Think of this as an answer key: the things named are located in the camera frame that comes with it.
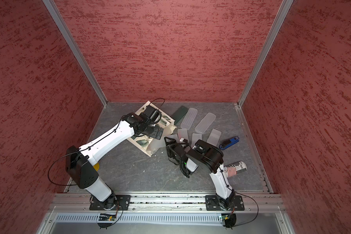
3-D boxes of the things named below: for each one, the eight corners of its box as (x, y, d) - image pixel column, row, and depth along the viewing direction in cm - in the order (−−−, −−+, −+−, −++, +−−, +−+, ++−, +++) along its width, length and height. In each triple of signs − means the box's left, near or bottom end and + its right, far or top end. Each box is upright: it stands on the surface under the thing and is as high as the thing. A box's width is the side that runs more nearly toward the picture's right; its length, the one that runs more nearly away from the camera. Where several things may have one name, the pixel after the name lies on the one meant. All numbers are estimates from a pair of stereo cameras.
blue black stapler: (221, 150, 96) (223, 147, 92) (218, 146, 98) (219, 142, 94) (238, 142, 100) (240, 138, 97) (235, 138, 103) (237, 134, 99)
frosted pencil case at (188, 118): (179, 127, 108) (179, 125, 106) (189, 108, 120) (189, 106, 119) (189, 130, 106) (189, 129, 104) (197, 110, 119) (198, 109, 117)
